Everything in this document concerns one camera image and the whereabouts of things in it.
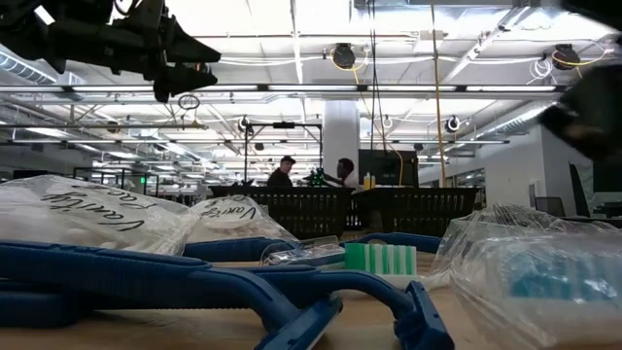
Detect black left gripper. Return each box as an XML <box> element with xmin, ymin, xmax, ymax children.
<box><xmin>48</xmin><ymin>0</ymin><xmax>223</xmax><ymax>104</ymax></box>

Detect clear vanity pack bag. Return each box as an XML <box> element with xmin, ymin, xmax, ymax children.
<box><xmin>187</xmin><ymin>193</ymin><xmax>298</xmax><ymax>244</ymax></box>
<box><xmin>0</xmin><ymin>174</ymin><xmax>201</xmax><ymax>258</ymax></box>

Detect blue toothbrush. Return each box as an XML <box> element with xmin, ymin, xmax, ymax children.
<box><xmin>430</xmin><ymin>213</ymin><xmax>622</xmax><ymax>350</ymax></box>

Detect green toothbrush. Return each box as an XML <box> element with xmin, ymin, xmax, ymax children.
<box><xmin>339</xmin><ymin>241</ymin><xmax>441</xmax><ymax>292</ymax></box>

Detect black screen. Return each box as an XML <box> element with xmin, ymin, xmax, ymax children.
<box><xmin>592</xmin><ymin>159</ymin><xmax>622</xmax><ymax>193</ymax></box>

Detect black leaning panel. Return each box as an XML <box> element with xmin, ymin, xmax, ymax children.
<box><xmin>568</xmin><ymin>162</ymin><xmax>592</xmax><ymax>219</ymax></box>

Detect grey mesh chair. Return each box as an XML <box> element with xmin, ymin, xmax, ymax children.
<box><xmin>534</xmin><ymin>195</ymin><xmax>568</xmax><ymax>218</ymax></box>

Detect black gantry stand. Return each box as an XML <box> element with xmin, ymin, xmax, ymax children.
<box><xmin>244</xmin><ymin>122</ymin><xmax>325</xmax><ymax>186</ymax></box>

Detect long ceiling light bar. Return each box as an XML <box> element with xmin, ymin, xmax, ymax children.
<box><xmin>0</xmin><ymin>84</ymin><xmax>570</xmax><ymax>94</ymax></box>

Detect person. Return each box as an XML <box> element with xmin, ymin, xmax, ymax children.
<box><xmin>265</xmin><ymin>155</ymin><xmax>298</xmax><ymax>189</ymax></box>
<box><xmin>323</xmin><ymin>157</ymin><xmax>364</xmax><ymax>192</ymax></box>

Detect white building column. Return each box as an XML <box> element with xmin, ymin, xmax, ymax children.
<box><xmin>323</xmin><ymin>99</ymin><xmax>362</xmax><ymax>171</ymax></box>

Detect black slotted plastic basket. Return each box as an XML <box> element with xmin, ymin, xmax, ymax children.
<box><xmin>352</xmin><ymin>187</ymin><xmax>482</xmax><ymax>235</ymax></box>
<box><xmin>208</xmin><ymin>186</ymin><xmax>356</xmax><ymax>240</ymax></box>

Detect hanging black cable loop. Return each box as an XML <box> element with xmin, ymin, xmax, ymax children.
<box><xmin>177</xmin><ymin>93</ymin><xmax>201</xmax><ymax>112</ymax></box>

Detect silver ventilation duct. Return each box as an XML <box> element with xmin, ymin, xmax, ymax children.
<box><xmin>0</xmin><ymin>51</ymin><xmax>86</xmax><ymax>88</ymax></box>
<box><xmin>478</xmin><ymin>99</ymin><xmax>558</xmax><ymax>142</ymax></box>

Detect yellow hanging cable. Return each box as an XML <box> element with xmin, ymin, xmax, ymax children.
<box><xmin>430</xmin><ymin>0</ymin><xmax>448</xmax><ymax>188</ymax></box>

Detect black hanging cables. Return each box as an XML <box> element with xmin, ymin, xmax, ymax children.
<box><xmin>367</xmin><ymin>0</ymin><xmax>390</xmax><ymax>153</ymax></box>

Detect black wall monitor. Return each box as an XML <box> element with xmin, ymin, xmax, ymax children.
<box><xmin>358</xmin><ymin>149</ymin><xmax>420</xmax><ymax>188</ymax></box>

